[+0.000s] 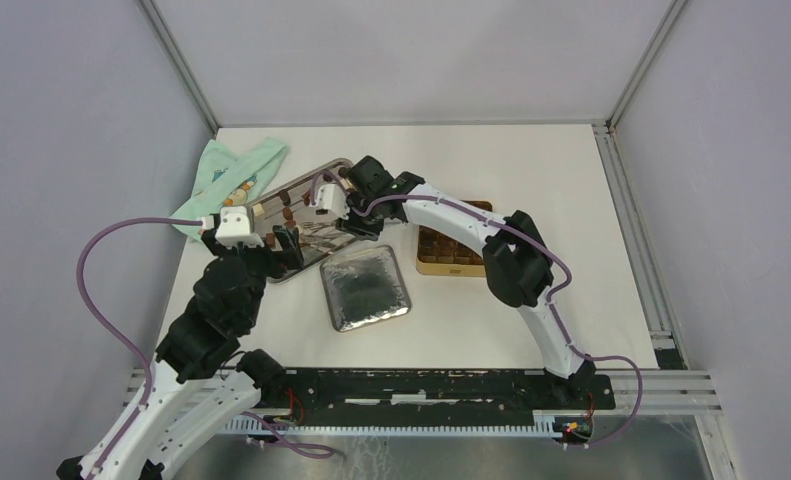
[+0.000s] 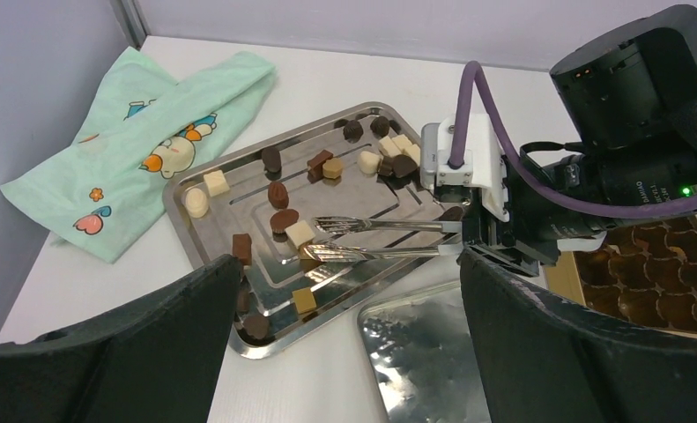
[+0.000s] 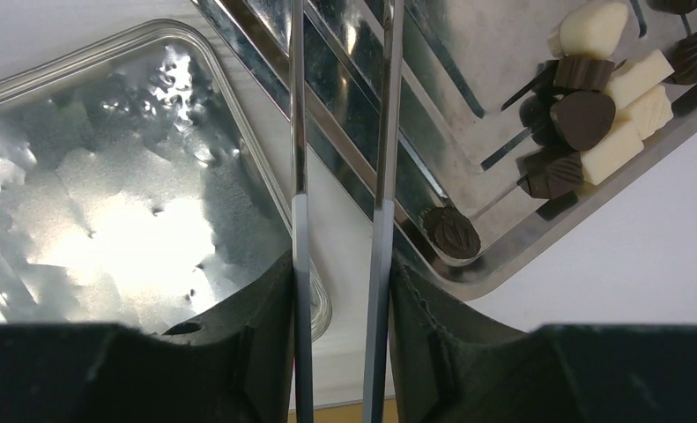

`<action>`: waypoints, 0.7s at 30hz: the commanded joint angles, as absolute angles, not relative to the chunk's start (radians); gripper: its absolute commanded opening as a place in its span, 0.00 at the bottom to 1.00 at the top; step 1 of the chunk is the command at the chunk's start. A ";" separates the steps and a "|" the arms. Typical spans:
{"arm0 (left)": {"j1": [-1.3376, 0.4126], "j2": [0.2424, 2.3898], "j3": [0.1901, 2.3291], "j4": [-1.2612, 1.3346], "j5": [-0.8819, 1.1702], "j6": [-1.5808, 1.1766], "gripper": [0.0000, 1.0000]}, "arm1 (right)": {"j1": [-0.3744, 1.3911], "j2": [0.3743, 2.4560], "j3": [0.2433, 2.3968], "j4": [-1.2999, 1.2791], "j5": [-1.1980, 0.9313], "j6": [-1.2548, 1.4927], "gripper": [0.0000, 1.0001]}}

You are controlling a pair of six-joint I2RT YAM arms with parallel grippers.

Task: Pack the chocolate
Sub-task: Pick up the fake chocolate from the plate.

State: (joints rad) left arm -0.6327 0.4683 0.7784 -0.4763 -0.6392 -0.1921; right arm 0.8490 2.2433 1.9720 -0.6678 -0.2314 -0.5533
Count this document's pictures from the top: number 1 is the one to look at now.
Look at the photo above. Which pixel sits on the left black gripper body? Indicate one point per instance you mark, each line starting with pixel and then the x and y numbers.
pixel 262 257

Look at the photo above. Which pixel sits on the gold chocolate box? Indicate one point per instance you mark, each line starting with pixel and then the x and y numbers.
pixel 439 255

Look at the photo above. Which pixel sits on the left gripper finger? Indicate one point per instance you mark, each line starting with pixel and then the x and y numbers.
pixel 279 239
pixel 294 259

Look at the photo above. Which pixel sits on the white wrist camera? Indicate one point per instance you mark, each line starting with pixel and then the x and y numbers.
pixel 232 227
pixel 330 199

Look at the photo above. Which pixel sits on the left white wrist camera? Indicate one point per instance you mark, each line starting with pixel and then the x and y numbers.
pixel 232 227

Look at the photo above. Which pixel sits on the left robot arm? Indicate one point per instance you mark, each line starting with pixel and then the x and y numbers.
pixel 223 309

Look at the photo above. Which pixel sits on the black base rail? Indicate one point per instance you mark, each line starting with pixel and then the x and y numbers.
pixel 319 397

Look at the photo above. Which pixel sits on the steel tray with rack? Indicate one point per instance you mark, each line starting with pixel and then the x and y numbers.
pixel 288 205

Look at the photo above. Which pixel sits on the metal serving tongs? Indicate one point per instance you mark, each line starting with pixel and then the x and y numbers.
pixel 323 236

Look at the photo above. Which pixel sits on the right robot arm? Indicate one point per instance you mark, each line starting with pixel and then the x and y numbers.
pixel 518 266

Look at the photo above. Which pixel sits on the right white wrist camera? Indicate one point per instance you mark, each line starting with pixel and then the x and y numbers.
pixel 330 199

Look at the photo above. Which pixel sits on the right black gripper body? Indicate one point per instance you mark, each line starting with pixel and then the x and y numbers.
pixel 365 226

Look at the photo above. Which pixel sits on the small square steel tray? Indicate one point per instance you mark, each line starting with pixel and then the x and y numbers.
pixel 364 287

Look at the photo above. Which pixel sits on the green printed cloth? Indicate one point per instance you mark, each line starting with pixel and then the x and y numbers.
pixel 224 178

